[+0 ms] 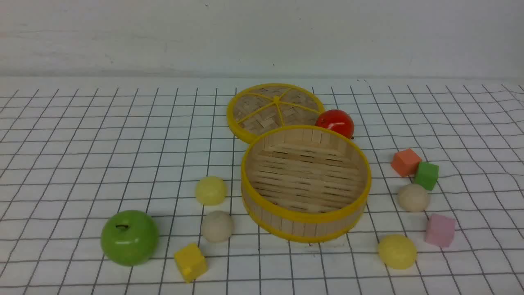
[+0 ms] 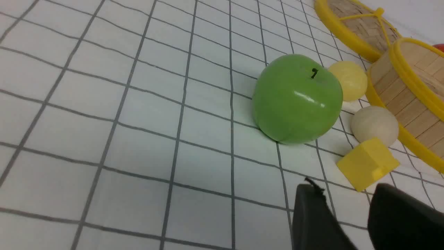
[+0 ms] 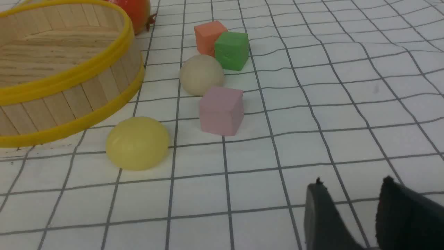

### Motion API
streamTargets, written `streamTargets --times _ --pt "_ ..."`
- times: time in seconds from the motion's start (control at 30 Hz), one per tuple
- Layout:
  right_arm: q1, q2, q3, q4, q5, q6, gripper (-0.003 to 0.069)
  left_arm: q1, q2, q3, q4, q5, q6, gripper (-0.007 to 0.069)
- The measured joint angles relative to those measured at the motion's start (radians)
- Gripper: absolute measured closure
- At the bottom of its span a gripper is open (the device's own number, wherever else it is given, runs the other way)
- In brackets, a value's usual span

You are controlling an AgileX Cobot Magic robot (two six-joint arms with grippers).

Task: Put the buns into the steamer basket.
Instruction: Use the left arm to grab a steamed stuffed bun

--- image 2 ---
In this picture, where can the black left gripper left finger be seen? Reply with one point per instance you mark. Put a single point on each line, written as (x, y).
(314, 225)

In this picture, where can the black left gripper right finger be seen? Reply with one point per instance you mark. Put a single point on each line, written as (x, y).
(398, 221)

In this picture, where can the white bun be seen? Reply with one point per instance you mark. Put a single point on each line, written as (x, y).
(375, 122)

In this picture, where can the yellow bun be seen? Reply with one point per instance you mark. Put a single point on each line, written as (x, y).
(352, 78)

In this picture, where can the bamboo steamer tray yellow rim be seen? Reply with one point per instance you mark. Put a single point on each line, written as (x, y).
(407, 80)

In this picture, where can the woven bamboo steamer lid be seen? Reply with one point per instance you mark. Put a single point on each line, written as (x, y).
(364, 30)

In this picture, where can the yellow cube block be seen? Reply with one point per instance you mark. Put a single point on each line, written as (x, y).
(367, 163)

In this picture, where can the green apple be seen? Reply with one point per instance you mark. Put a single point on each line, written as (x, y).
(296, 100)

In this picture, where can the red tomato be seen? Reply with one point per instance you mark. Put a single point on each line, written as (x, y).
(439, 47)

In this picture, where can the white grid tablecloth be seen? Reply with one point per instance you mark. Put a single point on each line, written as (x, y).
(127, 125)

